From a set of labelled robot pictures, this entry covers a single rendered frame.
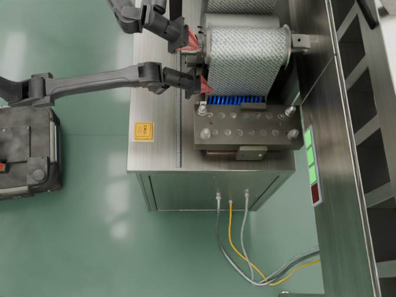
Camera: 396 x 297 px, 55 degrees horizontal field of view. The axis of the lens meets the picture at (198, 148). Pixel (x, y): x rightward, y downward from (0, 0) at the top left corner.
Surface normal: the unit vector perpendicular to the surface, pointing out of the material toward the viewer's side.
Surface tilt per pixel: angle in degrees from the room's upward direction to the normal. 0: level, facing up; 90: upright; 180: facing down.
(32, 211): 0
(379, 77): 90
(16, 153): 0
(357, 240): 90
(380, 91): 90
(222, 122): 0
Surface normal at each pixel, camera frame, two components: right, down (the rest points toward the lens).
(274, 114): 0.05, -0.35
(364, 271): -1.00, 0.00
